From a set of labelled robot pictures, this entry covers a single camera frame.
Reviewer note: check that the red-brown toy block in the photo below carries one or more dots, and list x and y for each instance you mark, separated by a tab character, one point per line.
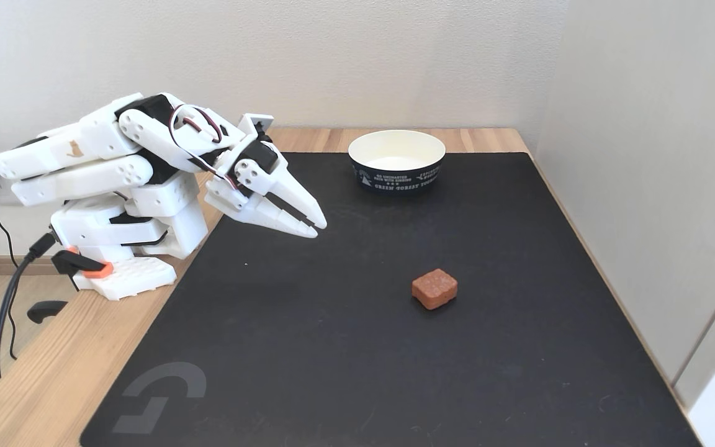
434	288

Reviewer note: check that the white paper bowl navy band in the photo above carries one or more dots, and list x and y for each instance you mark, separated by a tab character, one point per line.
395	158

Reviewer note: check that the black desk mat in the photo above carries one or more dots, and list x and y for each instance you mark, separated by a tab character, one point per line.
332	372

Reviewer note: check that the black orange table clamp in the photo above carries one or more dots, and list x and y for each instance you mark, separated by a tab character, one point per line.
72	261

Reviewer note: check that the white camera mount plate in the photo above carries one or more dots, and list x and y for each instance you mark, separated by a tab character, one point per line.
252	124

